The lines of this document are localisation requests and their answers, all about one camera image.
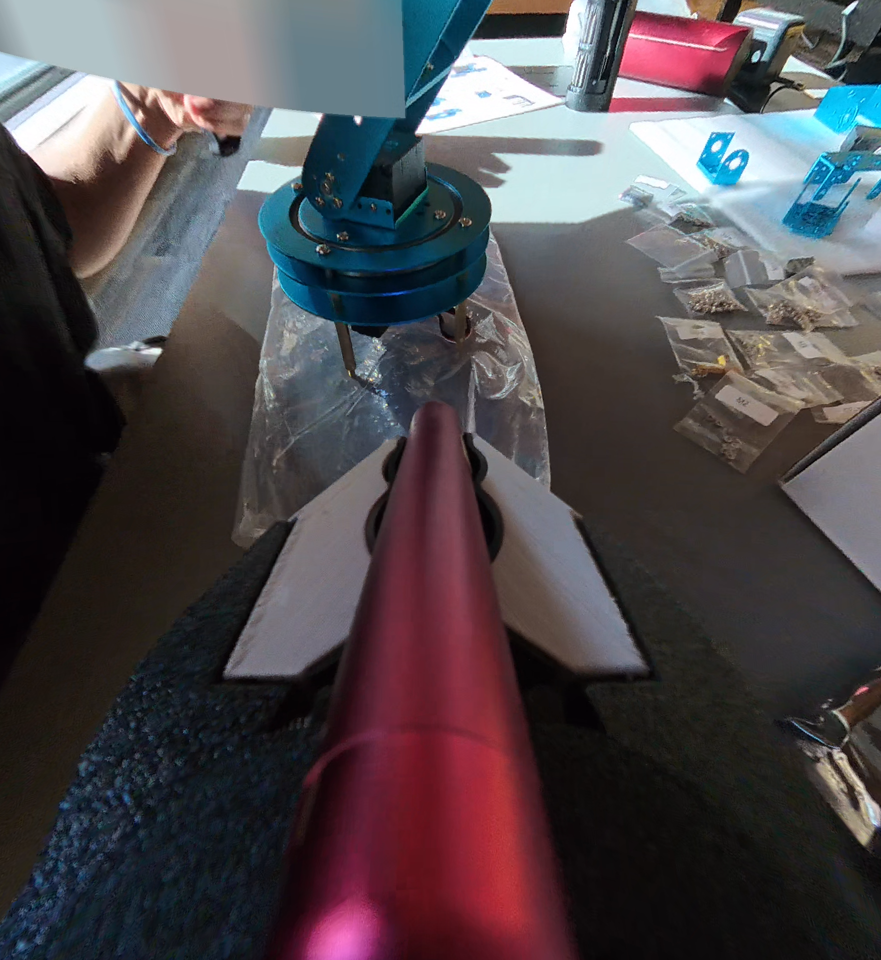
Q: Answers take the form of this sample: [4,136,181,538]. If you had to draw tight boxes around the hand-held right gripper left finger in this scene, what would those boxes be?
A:
[223,438,413,682]

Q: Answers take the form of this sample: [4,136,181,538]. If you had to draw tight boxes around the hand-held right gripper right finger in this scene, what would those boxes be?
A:
[461,433,651,682]

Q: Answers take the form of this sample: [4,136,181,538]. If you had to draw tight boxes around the red metal screwdriver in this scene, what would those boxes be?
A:
[271,402,584,960]

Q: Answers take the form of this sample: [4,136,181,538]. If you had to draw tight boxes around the blue toy robot arm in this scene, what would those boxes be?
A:
[258,0,495,382]

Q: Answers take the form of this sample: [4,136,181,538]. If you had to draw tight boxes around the person's left forearm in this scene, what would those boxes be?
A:
[24,83,178,282]

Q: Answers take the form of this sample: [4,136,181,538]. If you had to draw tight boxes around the grey desk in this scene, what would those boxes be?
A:
[0,33,881,960]

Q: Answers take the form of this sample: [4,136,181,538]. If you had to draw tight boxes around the person's left hand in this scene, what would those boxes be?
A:
[158,93,257,159]

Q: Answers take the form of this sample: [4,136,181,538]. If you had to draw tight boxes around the clear plastic bag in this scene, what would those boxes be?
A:
[231,233,550,549]

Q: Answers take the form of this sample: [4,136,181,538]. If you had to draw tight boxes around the pile of small screw bags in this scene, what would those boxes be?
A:
[621,176,881,473]

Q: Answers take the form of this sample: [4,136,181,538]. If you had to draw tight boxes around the white shoe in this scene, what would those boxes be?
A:
[84,338,167,372]

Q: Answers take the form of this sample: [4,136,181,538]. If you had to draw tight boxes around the white cardboard box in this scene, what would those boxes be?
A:
[780,372,881,632]

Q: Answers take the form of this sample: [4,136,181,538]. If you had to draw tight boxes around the white foam sheet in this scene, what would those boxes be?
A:
[628,113,881,275]

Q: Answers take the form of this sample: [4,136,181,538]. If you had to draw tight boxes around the blue wristband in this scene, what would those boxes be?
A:
[110,79,178,159]

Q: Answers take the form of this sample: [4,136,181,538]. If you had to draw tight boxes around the printed instruction sheet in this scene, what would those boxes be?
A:
[418,56,565,136]

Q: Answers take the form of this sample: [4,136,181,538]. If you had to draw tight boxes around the black screwdriver bit holder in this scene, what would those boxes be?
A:
[567,0,637,113]

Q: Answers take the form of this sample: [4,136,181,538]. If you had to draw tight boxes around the red metal case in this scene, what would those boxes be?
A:
[617,12,755,99]

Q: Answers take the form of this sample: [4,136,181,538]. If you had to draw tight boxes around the black electronic device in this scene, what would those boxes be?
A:
[732,12,805,113]

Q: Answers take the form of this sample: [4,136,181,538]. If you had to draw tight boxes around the small flat blue bracket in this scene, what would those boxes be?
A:
[697,133,751,186]

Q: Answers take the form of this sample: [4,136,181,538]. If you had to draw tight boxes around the large u-shaped blue bracket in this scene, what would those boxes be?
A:
[782,151,881,241]

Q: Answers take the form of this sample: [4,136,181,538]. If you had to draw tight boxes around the blue bracket with holes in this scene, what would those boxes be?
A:
[815,85,881,141]

